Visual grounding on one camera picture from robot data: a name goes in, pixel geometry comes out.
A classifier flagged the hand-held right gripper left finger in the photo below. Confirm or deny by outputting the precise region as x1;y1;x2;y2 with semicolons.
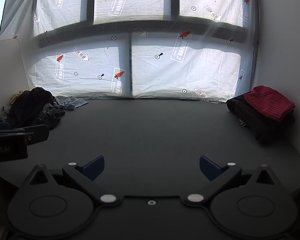
20;154;123;204

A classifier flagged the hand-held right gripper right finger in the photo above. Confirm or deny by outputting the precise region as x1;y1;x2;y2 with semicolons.
181;154;290;204

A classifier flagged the dark plaid garment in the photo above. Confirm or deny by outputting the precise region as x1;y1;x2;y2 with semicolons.
38;102;66;121

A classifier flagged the black crumpled garment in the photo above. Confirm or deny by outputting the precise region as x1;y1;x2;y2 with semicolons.
7;88;66;131

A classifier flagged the beige cloth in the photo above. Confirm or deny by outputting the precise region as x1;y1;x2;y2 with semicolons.
9;90;26;106

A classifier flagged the light blue shirt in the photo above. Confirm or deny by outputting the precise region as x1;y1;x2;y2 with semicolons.
53;95;89;111

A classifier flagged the white panel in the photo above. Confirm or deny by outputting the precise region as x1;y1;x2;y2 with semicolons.
0;38;28;121

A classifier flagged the black folded garment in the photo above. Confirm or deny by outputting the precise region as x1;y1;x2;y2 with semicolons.
226;94;296;144

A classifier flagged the red checked cloth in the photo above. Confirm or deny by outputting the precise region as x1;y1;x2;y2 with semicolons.
243;85;296;124

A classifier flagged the white printed translucent sheet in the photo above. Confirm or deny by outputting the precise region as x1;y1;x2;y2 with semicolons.
0;0;259;103

